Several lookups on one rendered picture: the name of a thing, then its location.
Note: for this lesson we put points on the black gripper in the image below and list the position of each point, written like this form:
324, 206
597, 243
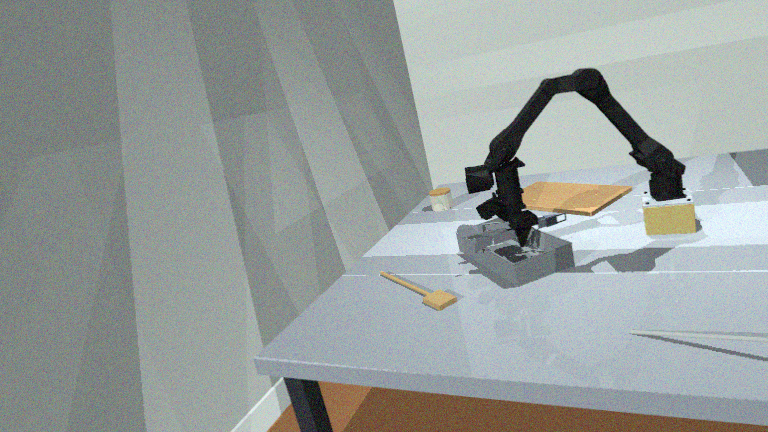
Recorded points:
520, 221

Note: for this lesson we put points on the grey tongs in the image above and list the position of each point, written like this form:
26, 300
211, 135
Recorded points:
478, 244

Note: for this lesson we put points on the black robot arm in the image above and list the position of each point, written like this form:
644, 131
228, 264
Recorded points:
666, 181

